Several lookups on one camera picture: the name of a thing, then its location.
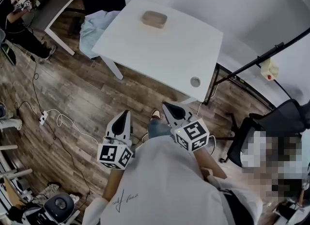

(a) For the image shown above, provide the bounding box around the black and white round device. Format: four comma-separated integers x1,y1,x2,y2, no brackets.
43,193,76,223

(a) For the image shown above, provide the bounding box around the cream button box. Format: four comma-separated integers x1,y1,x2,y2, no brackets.
261,58,279,82

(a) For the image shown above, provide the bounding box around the light blue cloth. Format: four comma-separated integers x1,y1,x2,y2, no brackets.
79,9,122,60

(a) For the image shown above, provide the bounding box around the white cable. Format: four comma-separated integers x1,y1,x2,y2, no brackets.
46,108,100,145

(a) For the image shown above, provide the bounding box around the black light stand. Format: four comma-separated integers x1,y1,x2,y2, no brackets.
204,26,310,106

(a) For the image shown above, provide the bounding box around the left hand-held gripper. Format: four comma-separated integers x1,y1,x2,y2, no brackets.
96,109,134,171

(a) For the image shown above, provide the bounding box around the black mesh office chair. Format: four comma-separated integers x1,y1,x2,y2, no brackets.
218,98,309,169

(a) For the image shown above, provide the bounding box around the person's right forearm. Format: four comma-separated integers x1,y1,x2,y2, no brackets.
193,146,228,181

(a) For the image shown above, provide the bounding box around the white square table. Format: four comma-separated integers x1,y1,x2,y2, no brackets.
91,0,224,105

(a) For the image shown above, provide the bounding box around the white metal rack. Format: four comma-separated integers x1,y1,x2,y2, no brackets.
0,143,34,203

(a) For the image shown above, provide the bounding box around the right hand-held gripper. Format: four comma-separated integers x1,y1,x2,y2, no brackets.
161,101,210,153

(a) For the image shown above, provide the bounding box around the person's brown and white shoe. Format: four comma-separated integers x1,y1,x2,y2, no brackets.
150,108,162,120

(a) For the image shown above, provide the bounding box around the person's leg in jeans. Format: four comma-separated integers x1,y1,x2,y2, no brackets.
147,118,173,145

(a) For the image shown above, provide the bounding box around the white long table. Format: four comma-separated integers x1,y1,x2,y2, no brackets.
31,0,81,57

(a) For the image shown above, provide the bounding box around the person's left forearm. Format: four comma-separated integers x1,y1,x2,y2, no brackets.
102,168,124,202

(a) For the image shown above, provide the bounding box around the person's white shirt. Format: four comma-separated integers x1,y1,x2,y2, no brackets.
81,135,264,225

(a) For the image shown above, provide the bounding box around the camouflage fabric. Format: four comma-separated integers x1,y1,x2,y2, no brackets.
32,182,61,206

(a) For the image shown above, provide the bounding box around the black cable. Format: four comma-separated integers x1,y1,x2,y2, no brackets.
13,54,92,197

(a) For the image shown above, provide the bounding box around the white power strip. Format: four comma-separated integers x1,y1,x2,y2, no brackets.
39,110,49,126

